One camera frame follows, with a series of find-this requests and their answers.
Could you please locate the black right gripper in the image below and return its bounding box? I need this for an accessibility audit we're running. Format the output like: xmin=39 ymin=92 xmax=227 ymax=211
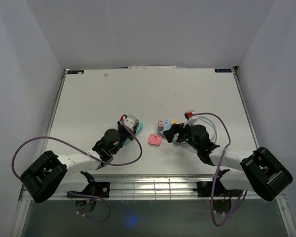
xmin=163 ymin=120 xmax=200 ymax=152

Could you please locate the light blue power cable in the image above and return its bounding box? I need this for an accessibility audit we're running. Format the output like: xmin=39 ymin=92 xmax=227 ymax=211
xmin=174 ymin=117 xmax=218 ymax=146

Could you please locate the light blue round power strip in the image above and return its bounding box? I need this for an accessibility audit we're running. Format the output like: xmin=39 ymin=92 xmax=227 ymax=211
xmin=157 ymin=119 xmax=172 ymax=132

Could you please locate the pink socket adapter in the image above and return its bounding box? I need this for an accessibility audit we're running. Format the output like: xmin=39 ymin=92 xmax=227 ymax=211
xmin=148 ymin=134 xmax=162 ymax=146

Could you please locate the teal triangular power strip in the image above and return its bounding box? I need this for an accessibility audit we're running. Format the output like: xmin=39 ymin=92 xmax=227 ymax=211
xmin=124 ymin=122 xmax=144 ymax=145

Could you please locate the brown two-tone plug adapter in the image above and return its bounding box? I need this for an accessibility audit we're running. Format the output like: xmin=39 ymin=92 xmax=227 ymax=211
xmin=157 ymin=119 xmax=164 ymax=131

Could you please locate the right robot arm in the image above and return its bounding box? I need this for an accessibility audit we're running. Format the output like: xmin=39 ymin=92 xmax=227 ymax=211
xmin=163 ymin=123 xmax=293 ymax=201

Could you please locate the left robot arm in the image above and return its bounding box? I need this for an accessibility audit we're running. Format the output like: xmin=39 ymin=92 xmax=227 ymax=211
xmin=20 ymin=121 xmax=139 ymax=203

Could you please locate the right blue corner label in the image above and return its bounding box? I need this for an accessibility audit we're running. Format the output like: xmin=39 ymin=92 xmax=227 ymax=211
xmin=214 ymin=68 xmax=232 ymax=73

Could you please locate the blue corner label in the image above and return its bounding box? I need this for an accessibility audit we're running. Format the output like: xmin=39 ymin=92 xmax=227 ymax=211
xmin=214 ymin=68 xmax=232 ymax=73
xmin=67 ymin=70 xmax=84 ymax=75

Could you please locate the left blue corner label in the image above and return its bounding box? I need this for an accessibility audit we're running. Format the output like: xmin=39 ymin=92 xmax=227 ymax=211
xmin=67 ymin=70 xmax=84 ymax=75

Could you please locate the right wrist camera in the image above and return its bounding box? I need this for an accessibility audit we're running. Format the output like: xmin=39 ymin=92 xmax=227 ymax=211
xmin=184 ymin=110 xmax=199 ymax=127

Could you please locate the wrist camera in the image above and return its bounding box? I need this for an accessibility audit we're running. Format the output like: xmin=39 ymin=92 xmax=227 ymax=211
xmin=120 ymin=115 xmax=139 ymax=132
xmin=184 ymin=110 xmax=199 ymax=127

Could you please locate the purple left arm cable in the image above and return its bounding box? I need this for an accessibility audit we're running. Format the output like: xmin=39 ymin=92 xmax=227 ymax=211
xmin=11 ymin=119 xmax=143 ymax=222

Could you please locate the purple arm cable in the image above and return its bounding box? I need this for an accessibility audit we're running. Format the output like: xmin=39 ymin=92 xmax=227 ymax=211
xmin=187 ymin=112 xmax=248 ymax=227
xmin=11 ymin=119 xmax=143 ymax=222

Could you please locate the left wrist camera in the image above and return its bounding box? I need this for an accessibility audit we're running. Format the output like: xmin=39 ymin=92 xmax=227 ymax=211
xmin=120 ymin=115 xmax=139 ymax=132

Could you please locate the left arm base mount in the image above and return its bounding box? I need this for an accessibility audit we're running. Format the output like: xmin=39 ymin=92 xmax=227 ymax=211
xmin=66 ymin=182 xmax=111 ymax=198

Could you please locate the aluminium front rail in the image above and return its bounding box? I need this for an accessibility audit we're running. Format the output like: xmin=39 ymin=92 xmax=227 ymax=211
xmin=18 ymin=174 xmax=286 ymax=201

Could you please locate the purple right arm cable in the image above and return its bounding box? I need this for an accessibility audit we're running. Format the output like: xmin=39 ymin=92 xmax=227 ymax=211
xmin=187 ymin=112 xmax=248 ymax=227

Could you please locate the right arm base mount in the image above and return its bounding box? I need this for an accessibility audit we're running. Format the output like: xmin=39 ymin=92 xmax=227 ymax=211
xmin=192 ymin=181 xmax=241 ymax=198

